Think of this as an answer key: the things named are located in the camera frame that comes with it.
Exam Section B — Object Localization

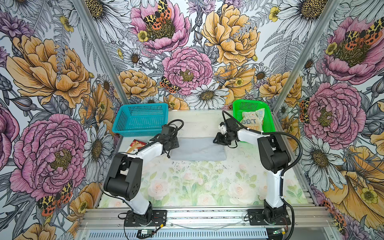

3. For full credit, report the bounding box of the printed cream towel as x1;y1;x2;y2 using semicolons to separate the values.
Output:
241;109;265;132

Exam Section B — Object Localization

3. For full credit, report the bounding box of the light grey towel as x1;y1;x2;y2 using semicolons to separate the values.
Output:
170;138;227;162

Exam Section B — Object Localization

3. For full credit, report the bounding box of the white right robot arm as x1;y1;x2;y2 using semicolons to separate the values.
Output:
213;119;291;224

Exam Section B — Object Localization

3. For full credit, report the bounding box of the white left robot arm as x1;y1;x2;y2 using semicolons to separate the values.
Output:
103;123;182;226

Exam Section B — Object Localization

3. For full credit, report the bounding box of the green plastic basket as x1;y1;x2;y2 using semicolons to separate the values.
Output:
233;100;275;133

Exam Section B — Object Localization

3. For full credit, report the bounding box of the red and white carton box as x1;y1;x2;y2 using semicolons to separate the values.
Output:
126;139;147;154

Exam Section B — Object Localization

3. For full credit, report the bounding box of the teal plastic basket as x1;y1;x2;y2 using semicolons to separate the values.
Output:
112;103;169;138

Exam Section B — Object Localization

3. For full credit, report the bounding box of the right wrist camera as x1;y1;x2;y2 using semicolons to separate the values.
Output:
219;122;228;135

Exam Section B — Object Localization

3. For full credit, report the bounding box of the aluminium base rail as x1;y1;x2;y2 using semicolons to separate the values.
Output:
76;205;341;240

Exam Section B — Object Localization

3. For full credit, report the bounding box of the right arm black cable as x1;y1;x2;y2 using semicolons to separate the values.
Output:
221;110;303;240

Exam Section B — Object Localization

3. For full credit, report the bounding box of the left aluminium frame post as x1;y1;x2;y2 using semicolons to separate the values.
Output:
74;1;129;105

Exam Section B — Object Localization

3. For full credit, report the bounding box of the aluminium frame post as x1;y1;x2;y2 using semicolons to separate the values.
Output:
74;1;129;105
272;0;343;104

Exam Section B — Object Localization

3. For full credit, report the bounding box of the right aluminium frame post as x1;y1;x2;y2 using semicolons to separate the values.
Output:
272;0;343;104

